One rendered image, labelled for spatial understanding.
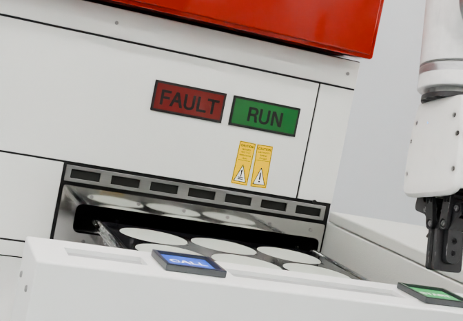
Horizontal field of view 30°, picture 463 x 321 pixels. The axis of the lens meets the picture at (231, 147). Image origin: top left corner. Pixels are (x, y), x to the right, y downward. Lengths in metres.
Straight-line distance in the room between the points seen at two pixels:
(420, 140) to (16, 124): 0.65
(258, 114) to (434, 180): 0.58
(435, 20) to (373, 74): 2.26
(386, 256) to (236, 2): 0.44
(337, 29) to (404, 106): 1.84
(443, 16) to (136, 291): 0.41
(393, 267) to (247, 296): 0.53
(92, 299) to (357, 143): 2.48
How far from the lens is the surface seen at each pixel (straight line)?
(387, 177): 3.22
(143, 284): 0.73
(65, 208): 1.33
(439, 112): 0.88
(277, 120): 1.41
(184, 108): 1.36
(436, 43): 0.89
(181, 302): 0.74
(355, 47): 1.41
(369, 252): 1.33
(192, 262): 0.79
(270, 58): 1.40
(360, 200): 3.18
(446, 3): 0.90
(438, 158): 0.87
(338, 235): 1.42
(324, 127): 1.45
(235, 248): 1.30
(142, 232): 1.28
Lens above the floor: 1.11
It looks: 3 degrees down
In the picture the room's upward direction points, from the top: 11 degrees clockwise
